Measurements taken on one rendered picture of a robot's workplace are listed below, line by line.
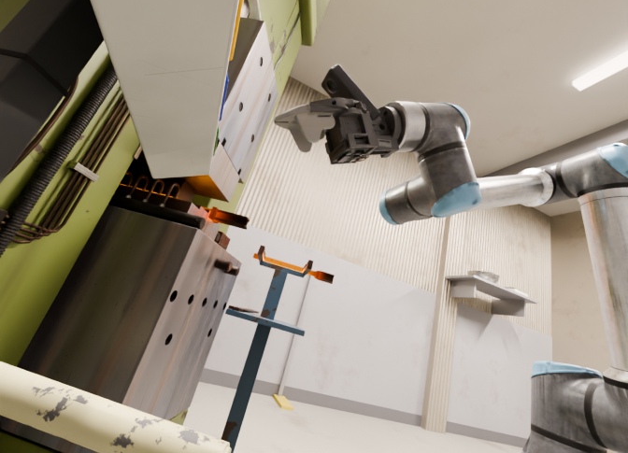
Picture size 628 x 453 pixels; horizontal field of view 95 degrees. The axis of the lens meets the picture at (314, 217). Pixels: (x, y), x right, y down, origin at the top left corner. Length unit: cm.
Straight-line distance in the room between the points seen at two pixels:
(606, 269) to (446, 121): 59
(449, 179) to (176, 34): 47
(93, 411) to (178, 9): 41
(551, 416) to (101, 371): 106
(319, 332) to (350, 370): 58
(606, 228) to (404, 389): 347
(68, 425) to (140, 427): 8
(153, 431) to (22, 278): 39
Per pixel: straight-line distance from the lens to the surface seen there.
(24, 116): 35
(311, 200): 362
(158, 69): 27
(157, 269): 70
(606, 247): 101
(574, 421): 107
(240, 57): 94
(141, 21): 24
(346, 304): 363
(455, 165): 58
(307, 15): 191
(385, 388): 404
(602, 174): 105
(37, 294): 75
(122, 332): 72
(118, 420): 45
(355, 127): 49
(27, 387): 51
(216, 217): 86
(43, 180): 65
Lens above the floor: 79
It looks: 19 degrees up
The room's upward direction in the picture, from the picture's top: 16 degrees clockwise
